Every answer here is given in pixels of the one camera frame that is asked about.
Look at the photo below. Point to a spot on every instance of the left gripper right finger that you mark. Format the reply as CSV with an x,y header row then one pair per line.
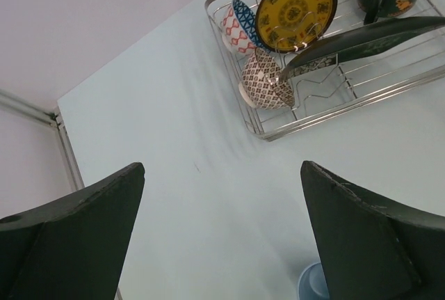
x,y
370,246

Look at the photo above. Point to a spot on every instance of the steel wire dish rack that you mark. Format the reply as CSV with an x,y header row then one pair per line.
x,y
332,91

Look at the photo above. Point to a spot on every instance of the red patterned white bowl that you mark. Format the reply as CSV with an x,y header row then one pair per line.
x,y
260,86

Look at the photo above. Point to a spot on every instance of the yellow patterned round plate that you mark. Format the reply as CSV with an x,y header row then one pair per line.
x,y
286,26

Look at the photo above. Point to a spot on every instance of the black floral square plate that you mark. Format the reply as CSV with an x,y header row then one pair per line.
x,y
366,41

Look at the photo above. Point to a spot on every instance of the blue triangle patterned bowl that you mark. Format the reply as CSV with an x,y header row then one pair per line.
x,y
238,28

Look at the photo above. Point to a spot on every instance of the light blue plastic cup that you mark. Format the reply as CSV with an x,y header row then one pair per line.
x,y
312,283

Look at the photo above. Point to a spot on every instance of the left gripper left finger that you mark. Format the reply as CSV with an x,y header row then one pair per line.
x,y
73,247

